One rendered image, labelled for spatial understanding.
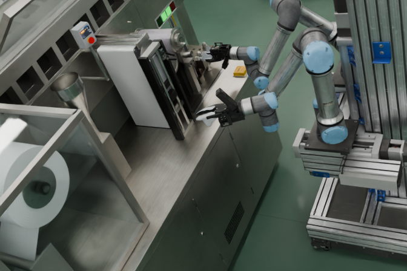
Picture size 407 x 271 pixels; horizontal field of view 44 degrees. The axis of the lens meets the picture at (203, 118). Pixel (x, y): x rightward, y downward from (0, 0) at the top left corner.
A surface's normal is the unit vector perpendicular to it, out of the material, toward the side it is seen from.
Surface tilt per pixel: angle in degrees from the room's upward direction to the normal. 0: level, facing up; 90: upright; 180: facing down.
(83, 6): 90
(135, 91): 90
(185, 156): 0
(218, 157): 90
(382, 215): 0
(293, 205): 0
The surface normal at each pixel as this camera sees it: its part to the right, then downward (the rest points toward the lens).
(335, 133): 0.04, 0.73
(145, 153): -0.30, -0.73
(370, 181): -0.41, 0.68
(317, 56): -0.04, 0.53
